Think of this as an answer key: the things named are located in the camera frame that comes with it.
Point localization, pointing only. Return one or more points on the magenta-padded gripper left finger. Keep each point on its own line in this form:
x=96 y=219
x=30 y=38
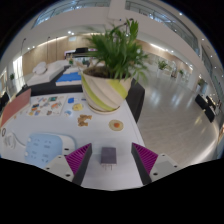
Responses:
x=58 y=165

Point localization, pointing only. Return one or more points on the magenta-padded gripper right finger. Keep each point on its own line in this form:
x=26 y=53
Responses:
x=165 y=165

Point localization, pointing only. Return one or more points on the grey purple charger block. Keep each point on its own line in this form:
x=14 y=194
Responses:
x=108 y=155

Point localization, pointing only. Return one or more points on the light blue power strip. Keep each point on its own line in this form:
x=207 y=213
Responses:
x=45 y=150

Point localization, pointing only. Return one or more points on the brown cut-out sticker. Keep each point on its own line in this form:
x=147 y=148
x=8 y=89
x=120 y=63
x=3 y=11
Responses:
x=84 y=120

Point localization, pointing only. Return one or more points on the white sheet of colourful stickers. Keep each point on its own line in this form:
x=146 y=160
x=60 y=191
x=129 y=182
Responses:
x=46 y=106

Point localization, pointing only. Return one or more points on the round yellow sticker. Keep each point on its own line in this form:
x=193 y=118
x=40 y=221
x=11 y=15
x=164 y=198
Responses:
x=77 y=107

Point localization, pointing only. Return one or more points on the round beige coaster orange centre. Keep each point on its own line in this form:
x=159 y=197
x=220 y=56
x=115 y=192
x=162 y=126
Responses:
x=116 y=125

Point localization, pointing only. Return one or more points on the small blue sticker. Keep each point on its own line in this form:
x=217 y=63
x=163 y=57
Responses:
x=70 y=100

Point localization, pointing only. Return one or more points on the group of black chairs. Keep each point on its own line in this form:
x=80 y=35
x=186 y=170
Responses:
x=207 y=106
x=4 y=100

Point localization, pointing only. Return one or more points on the flat red board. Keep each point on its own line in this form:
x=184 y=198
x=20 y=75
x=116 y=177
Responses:
x=15 y=106

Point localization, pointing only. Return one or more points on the black cloth-covered table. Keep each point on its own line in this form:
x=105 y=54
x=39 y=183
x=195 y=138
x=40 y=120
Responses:
x=136 y=98

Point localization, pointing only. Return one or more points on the blue flat model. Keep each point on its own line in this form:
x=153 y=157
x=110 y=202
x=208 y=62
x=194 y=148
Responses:
x=69 y=78

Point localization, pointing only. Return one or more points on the palm plant in striped pot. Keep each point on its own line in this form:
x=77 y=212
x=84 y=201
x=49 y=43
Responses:
x=106 y=88

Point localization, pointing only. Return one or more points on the small potted tree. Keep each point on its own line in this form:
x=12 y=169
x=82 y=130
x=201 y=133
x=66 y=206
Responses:
x=12 y=76

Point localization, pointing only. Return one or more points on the indoor potted plant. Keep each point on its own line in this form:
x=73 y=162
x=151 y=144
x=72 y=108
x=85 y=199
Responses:
x=162 y=65

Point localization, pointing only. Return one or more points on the black piano with purple backdrop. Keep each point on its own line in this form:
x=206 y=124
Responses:
x=80 y=50

